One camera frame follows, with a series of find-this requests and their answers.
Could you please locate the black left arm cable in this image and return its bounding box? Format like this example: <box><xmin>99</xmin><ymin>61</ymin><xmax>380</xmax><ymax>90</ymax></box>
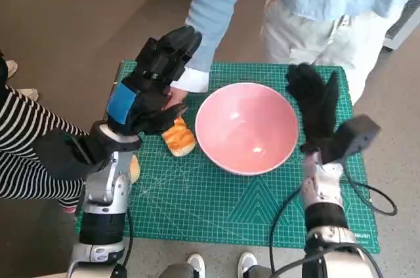
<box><xmin>111</xmin><ymin>207</ymin><xmax>135</xmax><ymax>278</ymax></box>

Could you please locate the green cutting mat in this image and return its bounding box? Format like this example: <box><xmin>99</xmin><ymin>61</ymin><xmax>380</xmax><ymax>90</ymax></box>
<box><xmin>75</xmin><ymin>60</ymin><xmax>381</xmax><ymax>254</ymax></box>

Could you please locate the white robot foot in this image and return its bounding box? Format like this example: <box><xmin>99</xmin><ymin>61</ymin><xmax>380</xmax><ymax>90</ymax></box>
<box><xmin>186</xmin><ymin>252</ymin><xmax>207</xmax><ymax>278</ymax></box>
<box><xmin>238</xmin><ymin>251</ymin><xmax>259</xmax><ymax>278</ymax></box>

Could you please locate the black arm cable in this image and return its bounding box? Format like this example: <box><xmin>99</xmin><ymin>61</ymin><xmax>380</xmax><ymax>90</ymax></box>
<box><xmin>111</xmin><ymin>207</ymin><xmax>135</xmax><ymax>278</ymax></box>
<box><xmin>269</xmin><ymin>189</ymin><xmax>311</xmax><ymax>278</ymax></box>

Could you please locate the white robot right foot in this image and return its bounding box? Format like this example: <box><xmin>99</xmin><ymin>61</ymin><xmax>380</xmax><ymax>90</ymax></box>
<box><xmin>238</xmin><ymin>251</ymin><xmax>259</xmax><ymax>278</ymax></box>

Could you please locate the white robot left foot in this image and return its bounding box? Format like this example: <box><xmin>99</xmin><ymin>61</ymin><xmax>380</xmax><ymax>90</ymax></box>
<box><xmin>186</xmin><ymin>252</ymin><xmax>207</xmax><ymax>278</ymax></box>

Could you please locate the long orange toy bread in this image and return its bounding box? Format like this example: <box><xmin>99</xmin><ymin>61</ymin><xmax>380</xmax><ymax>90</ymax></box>
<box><xmin>161</xmin><ymin>116</ymin><xmax>198</xmax><ymax>157</ymax></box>

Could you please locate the large white grille appliance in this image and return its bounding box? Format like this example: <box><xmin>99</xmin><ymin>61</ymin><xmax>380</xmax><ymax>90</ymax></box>
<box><xmin>382</xmin><ymin>0</ymin><xmax>420</xmax><ymax>52</ymax></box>

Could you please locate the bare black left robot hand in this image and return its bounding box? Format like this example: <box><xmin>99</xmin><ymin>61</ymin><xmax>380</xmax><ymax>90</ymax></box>
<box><xmin>106</xmin><ymin>26</ymin><xmax>203</xmax><ymax>136</ymax></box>

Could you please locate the person's hand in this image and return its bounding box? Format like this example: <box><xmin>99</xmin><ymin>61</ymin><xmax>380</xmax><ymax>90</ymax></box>
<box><xmin>163</xmin><ymin>86</ymin><xmax>190</xmax><ymax>111</ymax></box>

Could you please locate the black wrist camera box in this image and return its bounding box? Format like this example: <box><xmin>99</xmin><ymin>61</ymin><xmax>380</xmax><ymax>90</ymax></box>
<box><xmin>41</xmin><ymin>126</ymin><xmax>115</xmax><ymax>181</ymax></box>
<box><xmin>323</xmin><ymin>114</ymin><xmax>382</xmax><ymax>165</ymax></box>

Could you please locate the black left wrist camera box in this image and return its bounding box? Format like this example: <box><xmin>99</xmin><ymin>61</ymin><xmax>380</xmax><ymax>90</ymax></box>
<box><xmin>41</xmin><ymin>126</ymin><xmax>115</xmax><ymax>181</ymax></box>

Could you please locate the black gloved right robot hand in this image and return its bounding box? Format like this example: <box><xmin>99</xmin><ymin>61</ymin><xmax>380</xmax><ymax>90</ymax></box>
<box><xmin>285</xmin><ymin>62</ymin><xmax>341</xmax><ymax>148</ymax></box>

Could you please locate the round pale toy bread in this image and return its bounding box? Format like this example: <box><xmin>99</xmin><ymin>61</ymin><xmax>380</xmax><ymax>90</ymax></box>
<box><xmin>130</xmin><ymin>155</ymin><xmax>142</xmax><ymax>184</ymax></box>

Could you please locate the black camera cable loop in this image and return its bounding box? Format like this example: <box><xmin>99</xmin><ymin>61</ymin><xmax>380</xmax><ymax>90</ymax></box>
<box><xmin>339</xmin><ymin>178</ymin><xmax>397</xmax><ymax>216</ymax></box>

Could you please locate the pink bowl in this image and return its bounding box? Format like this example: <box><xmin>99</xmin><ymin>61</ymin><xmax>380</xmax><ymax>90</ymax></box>
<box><xmin>195</xmin><ymin>83</ymin><xmax>300</xmax><ymax>176</ymax></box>

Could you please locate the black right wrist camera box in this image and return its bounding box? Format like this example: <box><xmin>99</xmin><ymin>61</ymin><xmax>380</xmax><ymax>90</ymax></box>
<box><xmin>323</xmin><ymin>114</ymin><xmax>382</xmax><ymax>165</ymax></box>

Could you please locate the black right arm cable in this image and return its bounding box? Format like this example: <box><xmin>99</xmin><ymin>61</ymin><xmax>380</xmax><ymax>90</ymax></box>
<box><xmin>269</xmin><ymin>189</ymin><xmax>311</xmax><ymax>278</ymax></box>

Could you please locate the person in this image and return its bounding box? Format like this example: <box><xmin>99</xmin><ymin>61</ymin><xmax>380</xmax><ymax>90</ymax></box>
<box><xmin>167</xmin><ymin>0</ymin><xmax>420</xmax><ymax>110</ymax></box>
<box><xmin>0</xmin><ymin>50</ymin><xmax>91</xmax><ymax>214</ymax></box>

